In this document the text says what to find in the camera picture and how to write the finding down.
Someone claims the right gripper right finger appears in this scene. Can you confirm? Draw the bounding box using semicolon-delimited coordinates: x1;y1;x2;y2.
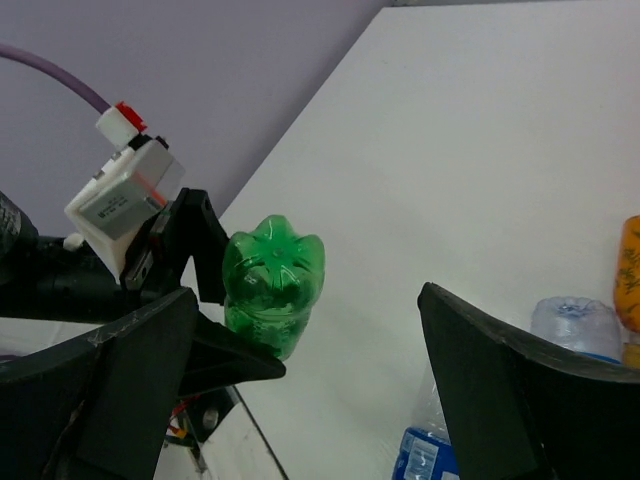
417;283;639;479

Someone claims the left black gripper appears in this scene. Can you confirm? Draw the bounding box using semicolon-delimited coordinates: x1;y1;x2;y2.
117;188;286;399

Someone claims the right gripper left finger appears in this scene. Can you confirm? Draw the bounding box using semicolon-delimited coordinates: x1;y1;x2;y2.
1;288;198;479

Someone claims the green plastic bottle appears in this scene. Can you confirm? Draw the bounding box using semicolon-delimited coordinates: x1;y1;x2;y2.
222;214;326;361

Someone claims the white cap water bottle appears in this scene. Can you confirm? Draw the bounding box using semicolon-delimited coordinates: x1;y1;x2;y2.
391;365;460;480

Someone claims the orange bottle near bin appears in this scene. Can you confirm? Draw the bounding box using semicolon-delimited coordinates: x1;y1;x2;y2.
613;216;639;369

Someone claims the blue cap water bottle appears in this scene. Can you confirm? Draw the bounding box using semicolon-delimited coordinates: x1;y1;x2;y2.
530;297;622;364

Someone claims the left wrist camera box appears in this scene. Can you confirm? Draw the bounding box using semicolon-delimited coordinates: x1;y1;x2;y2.
65;135;185;281

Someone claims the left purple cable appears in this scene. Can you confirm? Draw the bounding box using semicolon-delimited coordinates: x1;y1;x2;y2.
0;42;149;146

